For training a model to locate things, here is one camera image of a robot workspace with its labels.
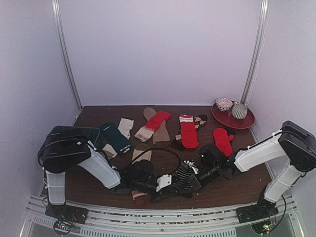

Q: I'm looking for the black white striped sock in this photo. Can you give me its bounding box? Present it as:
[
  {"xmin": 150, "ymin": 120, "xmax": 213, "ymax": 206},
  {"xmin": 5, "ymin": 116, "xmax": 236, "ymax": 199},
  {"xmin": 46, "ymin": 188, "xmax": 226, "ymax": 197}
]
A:
[{"xmin": 172, "ymin": 161, "xmax": 192, "ymax": 185}]

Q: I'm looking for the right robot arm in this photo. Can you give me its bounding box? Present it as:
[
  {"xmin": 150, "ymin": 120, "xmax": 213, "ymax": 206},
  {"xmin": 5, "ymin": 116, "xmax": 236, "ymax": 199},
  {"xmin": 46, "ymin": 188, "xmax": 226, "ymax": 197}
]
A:
[{"xmin": 184, "ymin": 120, "xmax": 316, "ymax": 218}]

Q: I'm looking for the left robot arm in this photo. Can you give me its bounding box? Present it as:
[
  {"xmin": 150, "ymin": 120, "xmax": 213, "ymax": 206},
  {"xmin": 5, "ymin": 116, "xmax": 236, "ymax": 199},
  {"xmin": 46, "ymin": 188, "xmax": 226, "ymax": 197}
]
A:
[{"xmin": 37, "ymin": 126, "xmax": 194, "ymax": 223}]

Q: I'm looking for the short red sock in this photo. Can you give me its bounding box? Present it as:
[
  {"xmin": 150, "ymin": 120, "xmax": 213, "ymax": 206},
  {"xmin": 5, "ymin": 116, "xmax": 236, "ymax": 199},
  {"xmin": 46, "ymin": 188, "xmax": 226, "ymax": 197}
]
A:
[{"xmin": 213, "ymin": 128, "xmax": 235, "ymax": 157}]

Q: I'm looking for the long red sock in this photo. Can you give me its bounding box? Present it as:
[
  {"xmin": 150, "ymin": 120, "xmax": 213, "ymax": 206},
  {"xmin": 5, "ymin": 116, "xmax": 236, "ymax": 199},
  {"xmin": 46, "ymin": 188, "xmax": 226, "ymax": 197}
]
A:
[{"xmin": 179, "ymin": 114, "xmax": 199, "ymax": 149}]

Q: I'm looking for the beige brown striped long sock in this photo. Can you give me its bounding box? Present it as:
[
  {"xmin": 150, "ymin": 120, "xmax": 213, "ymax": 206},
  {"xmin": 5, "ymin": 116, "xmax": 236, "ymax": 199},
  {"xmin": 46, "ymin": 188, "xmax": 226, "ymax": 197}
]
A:
[{"xmin": 131, "ymin": 144, "xmax": 152, "ymax": 206}]

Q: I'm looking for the argyle patterned sock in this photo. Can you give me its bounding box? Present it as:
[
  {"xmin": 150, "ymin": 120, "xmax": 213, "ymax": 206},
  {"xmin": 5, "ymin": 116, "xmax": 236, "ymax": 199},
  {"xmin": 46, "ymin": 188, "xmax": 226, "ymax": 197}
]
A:
[{"xmin": 171, "ymin": 114, "xmax": 208, "ymax": 150}]

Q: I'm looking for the red round plate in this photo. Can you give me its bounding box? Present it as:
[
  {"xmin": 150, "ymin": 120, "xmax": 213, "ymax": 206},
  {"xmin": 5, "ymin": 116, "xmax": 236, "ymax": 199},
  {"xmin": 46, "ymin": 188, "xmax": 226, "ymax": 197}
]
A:
[{"xmin": 211, "ymin": 104, "xmax": 255, "ymax": 130}]

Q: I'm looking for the red and cream sock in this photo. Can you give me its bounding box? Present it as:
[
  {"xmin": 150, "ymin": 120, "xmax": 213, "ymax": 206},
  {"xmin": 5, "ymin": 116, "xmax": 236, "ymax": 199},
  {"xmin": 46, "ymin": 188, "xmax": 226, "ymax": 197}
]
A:
[{"xmin": 134, "ymin": 111, "xmax": 171, "ymax": 142}]

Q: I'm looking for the tan brown sock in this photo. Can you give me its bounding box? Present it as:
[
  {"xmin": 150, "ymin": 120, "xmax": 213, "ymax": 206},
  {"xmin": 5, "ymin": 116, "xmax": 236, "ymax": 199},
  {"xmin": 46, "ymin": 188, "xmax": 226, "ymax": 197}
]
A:
[{"xmin": 143, "ymin": 107, "xmax": 170, "ymax": 147}]

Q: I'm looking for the patterned small bowl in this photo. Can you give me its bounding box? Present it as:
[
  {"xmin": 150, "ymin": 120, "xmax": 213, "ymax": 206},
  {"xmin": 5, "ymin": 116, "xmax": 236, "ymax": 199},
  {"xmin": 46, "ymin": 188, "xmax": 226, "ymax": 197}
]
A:
[{"xmin": 216, "ymin": 97, "xmax": 233, "ymax": 112}]

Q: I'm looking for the striped ceramic cup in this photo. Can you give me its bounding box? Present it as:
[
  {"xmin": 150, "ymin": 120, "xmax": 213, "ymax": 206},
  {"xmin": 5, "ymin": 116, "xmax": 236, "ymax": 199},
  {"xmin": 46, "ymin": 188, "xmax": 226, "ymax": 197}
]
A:
[{"xmin": 232, "ymin": 102, "xmax": 248, "ymax": 120}]

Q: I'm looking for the cream white sock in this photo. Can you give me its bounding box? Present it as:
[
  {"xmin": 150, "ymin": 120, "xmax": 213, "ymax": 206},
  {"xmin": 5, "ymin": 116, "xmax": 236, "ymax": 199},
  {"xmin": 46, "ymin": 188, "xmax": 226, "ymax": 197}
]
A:
[{"xmin": 118, "ymin": 118, "xmax": 134, "ymax": 140}]

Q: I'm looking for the dark teal sock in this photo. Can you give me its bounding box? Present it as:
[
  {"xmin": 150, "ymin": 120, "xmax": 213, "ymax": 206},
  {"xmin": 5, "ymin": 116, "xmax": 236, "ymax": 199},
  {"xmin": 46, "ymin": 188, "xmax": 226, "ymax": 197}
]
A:
[{"xmin": 100, "ymin": 122, "xmax": 132, "ymax": 154}]

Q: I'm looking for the dark green compartment tray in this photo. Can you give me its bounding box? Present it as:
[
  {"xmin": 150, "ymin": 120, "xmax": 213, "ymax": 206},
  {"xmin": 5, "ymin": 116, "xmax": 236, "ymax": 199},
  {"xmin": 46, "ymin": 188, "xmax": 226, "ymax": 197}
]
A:
[{"xmin": 81, "ymin": 127, "xmax": 102, "ymax": 150}]

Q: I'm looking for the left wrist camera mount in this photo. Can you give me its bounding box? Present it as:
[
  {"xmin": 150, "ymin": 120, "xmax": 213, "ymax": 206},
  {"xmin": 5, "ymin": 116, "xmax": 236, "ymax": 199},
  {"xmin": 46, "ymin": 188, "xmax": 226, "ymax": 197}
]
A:
[{"xmin": 156, "ymin": 174, "xmax": 172, "ymax": 192}]

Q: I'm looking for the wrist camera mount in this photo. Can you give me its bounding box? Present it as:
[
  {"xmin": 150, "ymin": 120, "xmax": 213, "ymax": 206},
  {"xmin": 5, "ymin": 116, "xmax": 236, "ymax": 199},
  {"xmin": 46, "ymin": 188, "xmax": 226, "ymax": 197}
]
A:
[
  {"xmin": 156, "ymin": 174, "xmax": 172, "ymax": 192},
  {"xmin": 184, "ymin": 160, "xmax": 199, "ymax": 175}
]

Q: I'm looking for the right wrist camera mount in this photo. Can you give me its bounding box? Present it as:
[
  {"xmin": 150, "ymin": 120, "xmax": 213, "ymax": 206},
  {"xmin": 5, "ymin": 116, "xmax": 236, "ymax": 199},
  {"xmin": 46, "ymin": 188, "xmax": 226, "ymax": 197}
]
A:
[{"xmin": 184, "ymin": 160, "xmax": 199, "ymax": 175}]

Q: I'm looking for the right aluminium corner post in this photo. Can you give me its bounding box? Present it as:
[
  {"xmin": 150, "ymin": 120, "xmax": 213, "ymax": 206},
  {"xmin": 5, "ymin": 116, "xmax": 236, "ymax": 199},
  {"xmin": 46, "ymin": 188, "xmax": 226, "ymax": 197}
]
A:
[{"xmin": 240, "ymin": 0, "xmax": 269, "ymax": 104}]

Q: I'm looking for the aluminium corner post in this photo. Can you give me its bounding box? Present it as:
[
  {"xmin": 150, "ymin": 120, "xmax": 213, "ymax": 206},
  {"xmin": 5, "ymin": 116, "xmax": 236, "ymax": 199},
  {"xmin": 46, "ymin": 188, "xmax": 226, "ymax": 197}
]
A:
[
  {"xmin": 51, "ymin": 0, "xmax": 83, "ymax": 110},
  {"xmin": 240, "ymin": 0, "xmax": 269, "ymax": 104}
]

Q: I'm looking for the left aluminium corner post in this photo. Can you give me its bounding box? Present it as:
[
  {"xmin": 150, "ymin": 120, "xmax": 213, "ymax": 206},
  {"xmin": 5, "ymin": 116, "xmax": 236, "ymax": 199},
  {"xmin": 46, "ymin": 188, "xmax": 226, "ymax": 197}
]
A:
[{"xmin": 51, "ymin": 0, "xmax": 83, "ymax": 110}]

